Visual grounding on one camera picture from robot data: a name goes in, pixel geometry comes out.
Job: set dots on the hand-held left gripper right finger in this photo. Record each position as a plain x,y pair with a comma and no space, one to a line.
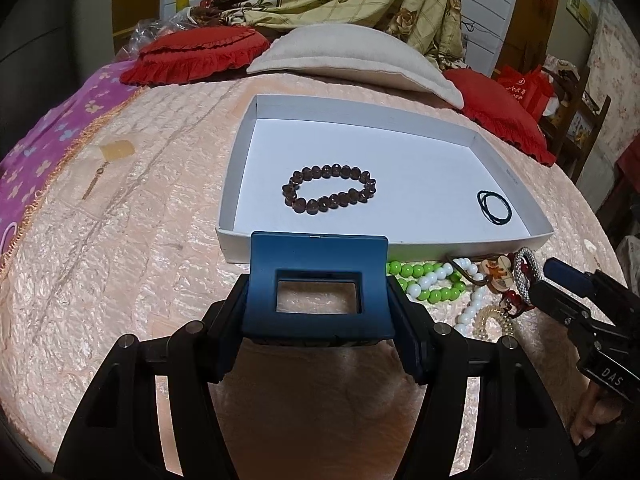
407,330

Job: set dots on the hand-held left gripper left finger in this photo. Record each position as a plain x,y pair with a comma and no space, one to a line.
226,330

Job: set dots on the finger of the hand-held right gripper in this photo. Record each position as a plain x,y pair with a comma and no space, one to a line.
557,305
567,272

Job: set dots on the blue hair claw clip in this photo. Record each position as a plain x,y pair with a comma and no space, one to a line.
320,255

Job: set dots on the white cardboard tray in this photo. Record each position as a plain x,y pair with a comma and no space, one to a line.
400,170

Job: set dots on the person's right hand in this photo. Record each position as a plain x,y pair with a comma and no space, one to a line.
597,415

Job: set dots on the red ruffled pillow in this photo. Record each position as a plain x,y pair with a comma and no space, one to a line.
495,110
195,52

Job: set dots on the red shopping bag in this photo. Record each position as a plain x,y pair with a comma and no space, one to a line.
527,90

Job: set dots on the pink floral curtain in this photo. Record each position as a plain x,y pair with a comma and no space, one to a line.
617,70

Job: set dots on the purple flowered blanket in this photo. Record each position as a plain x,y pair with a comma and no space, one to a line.
45,145

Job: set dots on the beige pillow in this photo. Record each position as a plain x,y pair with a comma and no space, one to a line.
340,55

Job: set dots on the clear plastic bag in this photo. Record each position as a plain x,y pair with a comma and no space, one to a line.
150,30

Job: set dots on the yellow sticky note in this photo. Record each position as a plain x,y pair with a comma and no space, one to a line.
182,4

